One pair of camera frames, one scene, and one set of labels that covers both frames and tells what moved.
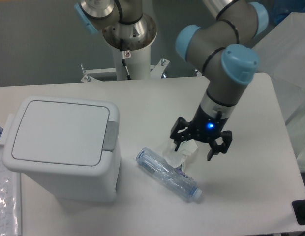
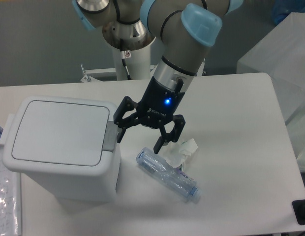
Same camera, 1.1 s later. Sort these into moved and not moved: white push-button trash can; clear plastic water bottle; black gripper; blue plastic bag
Moved: black gripper
Not moved: clear plastic water bottle; blue plastic bag; white push-button trash can
